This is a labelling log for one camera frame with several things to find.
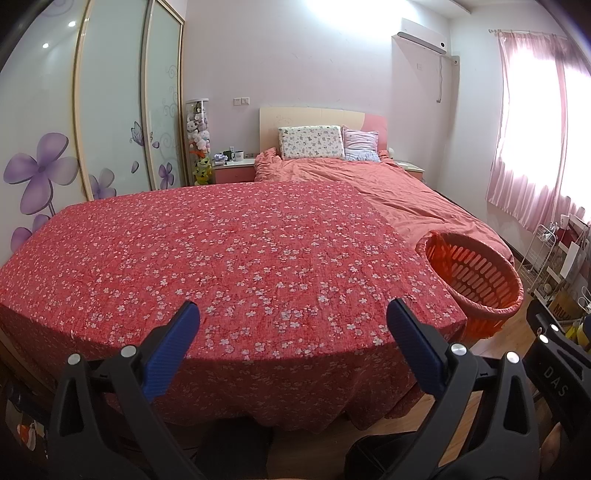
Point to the beige and pink headboard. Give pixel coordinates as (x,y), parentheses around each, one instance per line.
(309,116)

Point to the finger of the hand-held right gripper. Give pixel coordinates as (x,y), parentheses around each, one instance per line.
(549,325)

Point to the person's right forearm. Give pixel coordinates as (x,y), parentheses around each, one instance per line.
(554,450)

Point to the red floral tablecloth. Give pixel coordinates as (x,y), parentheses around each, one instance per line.
(207,267)

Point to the plush toy display tube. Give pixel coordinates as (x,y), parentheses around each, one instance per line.
(199,138)

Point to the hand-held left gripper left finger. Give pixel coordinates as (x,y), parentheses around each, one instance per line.
(170,353)

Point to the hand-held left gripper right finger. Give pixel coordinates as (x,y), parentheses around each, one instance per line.
(415,350)

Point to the floral print pillow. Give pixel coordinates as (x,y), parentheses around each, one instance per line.
(311,143)

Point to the orange plastic basket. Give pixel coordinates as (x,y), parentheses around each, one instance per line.
(480,277)

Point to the white air conditioner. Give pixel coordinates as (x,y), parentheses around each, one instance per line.
(420,37)

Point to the pink duvet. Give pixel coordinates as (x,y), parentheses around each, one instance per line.
(383,189)

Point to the pink nightstand with mug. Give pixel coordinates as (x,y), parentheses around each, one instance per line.
(234,173)

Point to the pink curtain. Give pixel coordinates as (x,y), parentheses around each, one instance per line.
(531,129)

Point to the flower print wardrobe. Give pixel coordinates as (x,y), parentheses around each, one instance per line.
(106,101)

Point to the white mug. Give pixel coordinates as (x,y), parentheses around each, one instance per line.
(238,155)

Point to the cardboard box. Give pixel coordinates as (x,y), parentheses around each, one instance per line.
(565,302)

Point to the pink striped pillow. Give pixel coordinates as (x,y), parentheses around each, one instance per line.
(361,144)

